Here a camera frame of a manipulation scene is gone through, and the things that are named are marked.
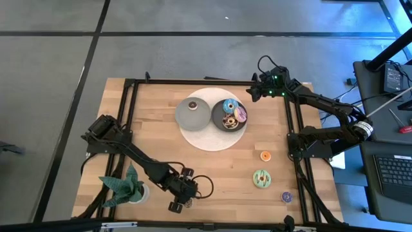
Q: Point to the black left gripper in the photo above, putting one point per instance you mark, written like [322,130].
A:
[181,188]

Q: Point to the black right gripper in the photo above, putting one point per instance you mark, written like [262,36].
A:
[273,84]

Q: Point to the small chocolate sprinkle donut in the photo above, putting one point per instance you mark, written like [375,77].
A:
[188,203]

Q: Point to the pink frosted donut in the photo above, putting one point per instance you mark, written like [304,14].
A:
[240,114]

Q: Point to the large chocolate sprinkled donut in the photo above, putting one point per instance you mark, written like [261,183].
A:
[230,122]

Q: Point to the small chocolate glazed donut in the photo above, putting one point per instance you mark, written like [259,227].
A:
[192,105]

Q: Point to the small orange frosted donut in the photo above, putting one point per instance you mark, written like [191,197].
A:
[265,156]

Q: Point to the green chocolate drizzle donut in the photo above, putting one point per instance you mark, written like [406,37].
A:
[261,178]

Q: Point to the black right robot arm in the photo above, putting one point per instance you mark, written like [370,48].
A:
[334,111]

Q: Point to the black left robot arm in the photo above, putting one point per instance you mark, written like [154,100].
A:
[138,158]

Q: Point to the blue frosted donut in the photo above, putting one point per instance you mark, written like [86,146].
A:
[230,105]

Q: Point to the white plant pot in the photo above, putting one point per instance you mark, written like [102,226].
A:
[145,194]

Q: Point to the dark grey plate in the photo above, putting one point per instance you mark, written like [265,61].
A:
[218,117]

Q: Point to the white round woven mat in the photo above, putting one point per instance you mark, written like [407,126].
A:
[209,141]

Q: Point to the green artificial plant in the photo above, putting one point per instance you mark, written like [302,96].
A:
[124,188]

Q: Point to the light grey plate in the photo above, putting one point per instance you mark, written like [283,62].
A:
[192,119]

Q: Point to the small purple frosted donut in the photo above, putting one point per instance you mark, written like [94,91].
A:
[286,197]

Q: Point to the white paper sheet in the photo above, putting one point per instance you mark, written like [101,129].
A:
[338,161]

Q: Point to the dark grey side desk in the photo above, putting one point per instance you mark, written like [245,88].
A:
[370,83]

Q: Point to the white rod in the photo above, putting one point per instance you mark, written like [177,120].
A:
[389,101]

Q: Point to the black power adapter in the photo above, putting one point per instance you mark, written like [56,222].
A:
[393,79]

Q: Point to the black pole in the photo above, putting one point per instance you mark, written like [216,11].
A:
[391,48]

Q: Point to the black laptop keyboard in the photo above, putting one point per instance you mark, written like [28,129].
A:
[394,170]

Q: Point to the black floor object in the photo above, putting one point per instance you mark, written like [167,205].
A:
[9,148]

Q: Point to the black aluminium table frame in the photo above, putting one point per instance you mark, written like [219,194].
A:
[193,82]

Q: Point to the black clamp post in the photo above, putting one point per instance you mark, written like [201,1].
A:
[147,76]

